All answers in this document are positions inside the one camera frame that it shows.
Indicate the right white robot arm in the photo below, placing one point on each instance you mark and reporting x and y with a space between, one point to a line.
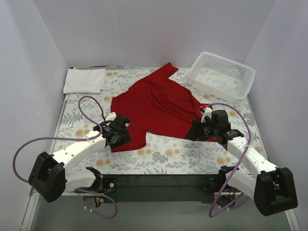
271 188

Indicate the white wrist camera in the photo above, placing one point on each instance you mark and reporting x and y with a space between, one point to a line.
206 111
110 117

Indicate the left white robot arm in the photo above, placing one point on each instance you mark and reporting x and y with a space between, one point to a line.
51 175

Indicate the red t-shirt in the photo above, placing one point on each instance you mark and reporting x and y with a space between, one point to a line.
158 105

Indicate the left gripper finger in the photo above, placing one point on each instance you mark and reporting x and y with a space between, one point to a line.
125 137
111 145

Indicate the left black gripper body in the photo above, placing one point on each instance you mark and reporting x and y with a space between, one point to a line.
122 138

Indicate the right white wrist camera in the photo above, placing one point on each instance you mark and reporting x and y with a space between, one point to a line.
206 111

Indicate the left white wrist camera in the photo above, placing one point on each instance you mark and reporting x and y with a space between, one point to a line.
110 117

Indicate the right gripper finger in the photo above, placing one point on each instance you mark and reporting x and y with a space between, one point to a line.
193 132
202 133

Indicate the folded white t-shirt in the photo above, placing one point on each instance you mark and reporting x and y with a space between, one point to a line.
84 81

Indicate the white plastic basket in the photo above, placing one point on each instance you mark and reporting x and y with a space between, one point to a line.
222 77

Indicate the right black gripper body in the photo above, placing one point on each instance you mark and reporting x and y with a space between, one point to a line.
195 131

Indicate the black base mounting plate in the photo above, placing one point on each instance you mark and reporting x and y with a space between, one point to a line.
162 188

